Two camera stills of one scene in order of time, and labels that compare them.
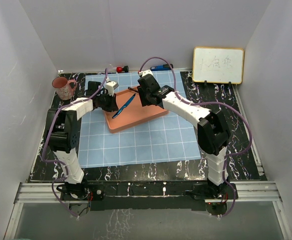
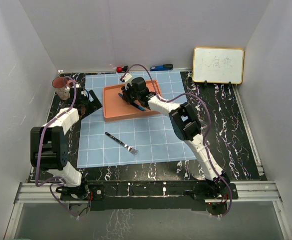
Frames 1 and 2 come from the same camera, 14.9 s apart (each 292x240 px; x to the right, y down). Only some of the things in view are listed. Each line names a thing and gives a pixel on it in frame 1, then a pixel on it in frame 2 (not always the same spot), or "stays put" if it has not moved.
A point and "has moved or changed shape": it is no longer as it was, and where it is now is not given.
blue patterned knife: [125, 105] to [136, 105]
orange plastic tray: [134, 114] has moved or changed shape
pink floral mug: [62, 87] stays put
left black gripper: [113, 107] to [94, 106]
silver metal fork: [135, 89] has moved or changed shape
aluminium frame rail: [240, 191] stays put
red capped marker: [121, 69] stays put
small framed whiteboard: [218, 65] stays put
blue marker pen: [164, 67] stays put
